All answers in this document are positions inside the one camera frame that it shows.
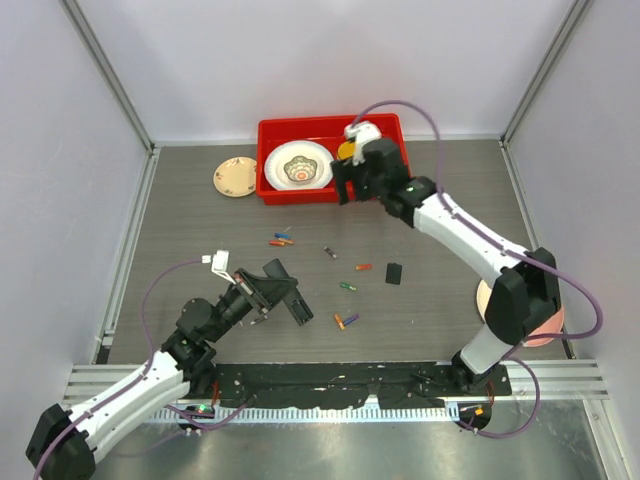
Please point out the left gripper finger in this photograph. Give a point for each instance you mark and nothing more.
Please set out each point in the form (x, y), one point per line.
(277, 294)
(271, 282)

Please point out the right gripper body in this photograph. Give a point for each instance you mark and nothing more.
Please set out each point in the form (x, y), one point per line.
(377, 188)

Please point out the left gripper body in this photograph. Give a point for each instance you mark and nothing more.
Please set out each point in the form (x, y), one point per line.
(243, 298)

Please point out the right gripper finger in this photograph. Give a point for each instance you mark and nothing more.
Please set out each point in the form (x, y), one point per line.
(360, 183)
(343, 175)

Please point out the black remote control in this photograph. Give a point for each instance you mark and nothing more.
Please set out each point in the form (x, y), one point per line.
(300, 310)

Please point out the black battery cover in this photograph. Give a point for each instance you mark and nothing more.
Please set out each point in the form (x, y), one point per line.
(394, 273)

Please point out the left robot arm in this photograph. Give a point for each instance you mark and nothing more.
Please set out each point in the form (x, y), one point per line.
(69, 443)

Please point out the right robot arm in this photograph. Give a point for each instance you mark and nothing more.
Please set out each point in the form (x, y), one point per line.
(524, 292)

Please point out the yellow mug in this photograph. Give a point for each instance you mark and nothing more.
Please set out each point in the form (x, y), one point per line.
(345, 151)

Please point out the red plastic bin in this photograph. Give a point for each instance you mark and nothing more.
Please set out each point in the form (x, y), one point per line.
(328, 131)

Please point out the small patterned bowl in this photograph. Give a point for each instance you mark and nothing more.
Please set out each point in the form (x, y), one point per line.
(300, 169)

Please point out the white plate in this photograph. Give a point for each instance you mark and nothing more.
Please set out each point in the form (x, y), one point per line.
(273, 166)

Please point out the black silver battery centre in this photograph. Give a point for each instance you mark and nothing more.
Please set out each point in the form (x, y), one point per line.
(330, 252)

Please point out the blue purple battery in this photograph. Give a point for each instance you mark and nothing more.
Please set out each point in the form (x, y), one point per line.
(351, 319)

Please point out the beige floral saucer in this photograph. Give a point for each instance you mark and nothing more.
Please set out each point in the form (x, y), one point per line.
(236, 177)

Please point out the pink plate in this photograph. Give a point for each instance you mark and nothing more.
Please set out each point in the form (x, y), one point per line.
(552, 326)

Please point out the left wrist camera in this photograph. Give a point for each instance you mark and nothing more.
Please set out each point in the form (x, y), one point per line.
(218, 263)

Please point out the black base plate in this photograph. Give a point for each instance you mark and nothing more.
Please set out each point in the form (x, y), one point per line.
(339, 386)

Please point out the perforated cable duct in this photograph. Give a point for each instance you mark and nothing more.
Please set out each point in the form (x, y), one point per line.
(369, 413)

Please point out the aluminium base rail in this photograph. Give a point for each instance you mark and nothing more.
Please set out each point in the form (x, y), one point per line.
(558, 380)

